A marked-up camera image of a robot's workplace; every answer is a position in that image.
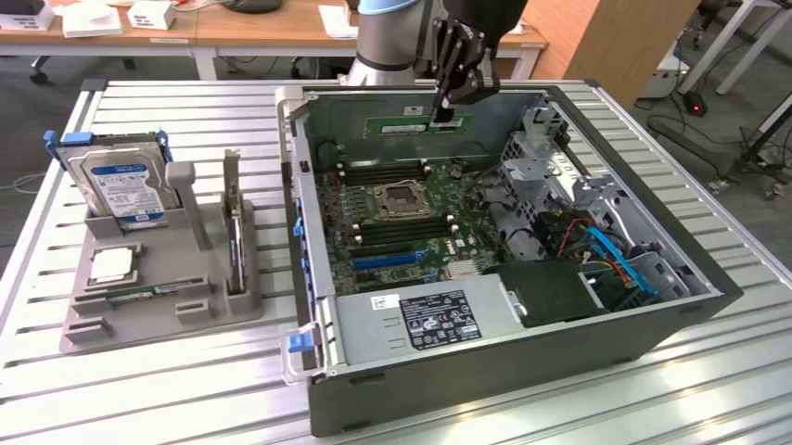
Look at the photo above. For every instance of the black plastic fan shroud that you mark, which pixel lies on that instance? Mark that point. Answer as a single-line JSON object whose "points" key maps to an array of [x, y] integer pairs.
{"points": [[548, 292]]}

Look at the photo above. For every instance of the grey metal disk bay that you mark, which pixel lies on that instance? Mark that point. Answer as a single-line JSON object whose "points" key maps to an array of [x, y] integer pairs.
{"points": [[662, 273]]}

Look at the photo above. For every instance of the green RAM stick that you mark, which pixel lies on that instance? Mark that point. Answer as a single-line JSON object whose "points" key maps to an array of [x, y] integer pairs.
{"points": [[396, 127], [133, 294]]}

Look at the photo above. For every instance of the long black expansion slot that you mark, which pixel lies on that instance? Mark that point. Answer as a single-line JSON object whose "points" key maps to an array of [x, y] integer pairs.
{"points": [[381, 251]]}

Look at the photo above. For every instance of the metal CPU socket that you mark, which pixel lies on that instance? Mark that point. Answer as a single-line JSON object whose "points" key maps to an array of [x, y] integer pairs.
{"points": [[402, 200]]}

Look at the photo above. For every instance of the small white labelled box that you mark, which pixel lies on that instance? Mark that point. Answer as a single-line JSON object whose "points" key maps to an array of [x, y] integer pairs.
{"points": [[152, 15]]}

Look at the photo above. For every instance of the black open PC case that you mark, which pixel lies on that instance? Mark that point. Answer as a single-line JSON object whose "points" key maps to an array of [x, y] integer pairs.
{"points": [[495, 394]]}

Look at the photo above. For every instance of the grey parts rack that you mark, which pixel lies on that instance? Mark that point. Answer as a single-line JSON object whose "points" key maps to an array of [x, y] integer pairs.
{"points": [[173, 259]]}

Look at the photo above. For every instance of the white device box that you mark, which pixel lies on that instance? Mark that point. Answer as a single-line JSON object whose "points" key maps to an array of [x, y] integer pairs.
{"points": [[666, 76]]}

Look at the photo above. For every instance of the green motherboard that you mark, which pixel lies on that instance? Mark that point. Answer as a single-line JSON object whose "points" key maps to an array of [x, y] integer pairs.
{"points": [[471, 208]]}

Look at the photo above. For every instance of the plain white cardboard box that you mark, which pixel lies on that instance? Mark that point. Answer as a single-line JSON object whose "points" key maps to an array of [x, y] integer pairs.
{"points": [[93, 21]]}

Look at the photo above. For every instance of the wooden cabinet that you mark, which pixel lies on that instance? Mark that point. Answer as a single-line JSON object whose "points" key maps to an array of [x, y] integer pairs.
{"points": [[619, 41]]}

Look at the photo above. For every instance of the grey power supply unit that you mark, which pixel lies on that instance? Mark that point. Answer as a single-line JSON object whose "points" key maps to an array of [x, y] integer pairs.
{"points": [[372, 334]]}

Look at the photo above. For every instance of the dark round desk object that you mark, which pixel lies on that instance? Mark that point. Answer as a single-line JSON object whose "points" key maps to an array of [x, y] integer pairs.
{"points": [[255, 5]]}

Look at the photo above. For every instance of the wooden desk white frame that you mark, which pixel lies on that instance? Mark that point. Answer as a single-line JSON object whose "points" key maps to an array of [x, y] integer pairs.
{"points": [[279, 28], [186, 25]]}

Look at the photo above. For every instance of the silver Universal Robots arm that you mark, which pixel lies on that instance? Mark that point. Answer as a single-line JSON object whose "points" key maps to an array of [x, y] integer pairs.
{"points": [[384, 41]]}

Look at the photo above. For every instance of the white table frame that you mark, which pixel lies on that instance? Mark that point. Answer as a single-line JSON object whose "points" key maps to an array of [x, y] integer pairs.
{"points": [[753, 44]]}

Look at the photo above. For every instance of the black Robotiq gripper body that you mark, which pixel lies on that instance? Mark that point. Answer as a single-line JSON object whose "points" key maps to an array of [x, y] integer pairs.
{"points": [[490, 16]]}

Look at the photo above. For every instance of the silver chipset heatsink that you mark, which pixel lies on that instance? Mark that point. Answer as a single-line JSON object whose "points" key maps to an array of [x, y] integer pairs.
{"points": [[464, 270]]}

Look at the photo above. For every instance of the hard disk blue caddy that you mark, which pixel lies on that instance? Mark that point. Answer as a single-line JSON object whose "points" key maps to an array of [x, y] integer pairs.
{"points": [[124, 185]]}

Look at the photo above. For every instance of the short black expansion slot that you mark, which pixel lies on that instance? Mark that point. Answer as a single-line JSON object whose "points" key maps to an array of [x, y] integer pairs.
{"points": [[367, 277]]}

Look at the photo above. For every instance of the blue card retainer clip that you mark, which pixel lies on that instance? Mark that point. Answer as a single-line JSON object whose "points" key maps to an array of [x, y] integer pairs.
{"points": [[305, 273], [297, 227]]}

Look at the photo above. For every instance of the black chair caster base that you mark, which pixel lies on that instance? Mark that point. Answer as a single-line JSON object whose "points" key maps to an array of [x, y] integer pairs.
{"points": [[41, 69]]}

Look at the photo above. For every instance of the perforated metal drive cage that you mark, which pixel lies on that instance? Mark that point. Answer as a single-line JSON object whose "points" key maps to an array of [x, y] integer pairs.
{"points": [[527, 176]]}

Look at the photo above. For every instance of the black power brick red light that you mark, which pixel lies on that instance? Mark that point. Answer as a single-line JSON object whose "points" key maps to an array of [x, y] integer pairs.
{"points": [[695, 104]]}

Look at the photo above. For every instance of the black expansion slot blue clip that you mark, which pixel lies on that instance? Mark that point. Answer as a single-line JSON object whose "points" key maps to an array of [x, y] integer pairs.
{"points": [[412, 280]]}

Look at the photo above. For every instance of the white paper sheet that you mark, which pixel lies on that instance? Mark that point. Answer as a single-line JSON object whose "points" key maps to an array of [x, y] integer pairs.
{"points": [[519, 29]]}

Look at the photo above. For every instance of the graphics card metal bracket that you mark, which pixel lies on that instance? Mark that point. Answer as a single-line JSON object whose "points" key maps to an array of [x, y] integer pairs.
{"points": [[235, 222]]}

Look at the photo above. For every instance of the blue case release latch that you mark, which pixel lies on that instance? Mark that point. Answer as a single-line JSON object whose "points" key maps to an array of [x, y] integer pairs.
{"points": [[297, 344]]}

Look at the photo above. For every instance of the silver CPU chip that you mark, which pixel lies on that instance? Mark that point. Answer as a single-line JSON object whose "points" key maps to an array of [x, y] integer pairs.
{"points": [[112, 266]]}

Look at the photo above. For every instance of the black wheeled stand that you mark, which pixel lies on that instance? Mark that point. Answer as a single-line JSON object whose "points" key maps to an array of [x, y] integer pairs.
{"points": [[758, 148]]}

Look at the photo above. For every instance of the wide white labelled box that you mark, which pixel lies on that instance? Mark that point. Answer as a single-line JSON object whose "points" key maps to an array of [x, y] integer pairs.
{"points": [[29, 21]]}

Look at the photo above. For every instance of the white paper stack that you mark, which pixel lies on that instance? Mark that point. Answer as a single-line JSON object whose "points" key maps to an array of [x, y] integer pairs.
{"points": [[337, 23]]}

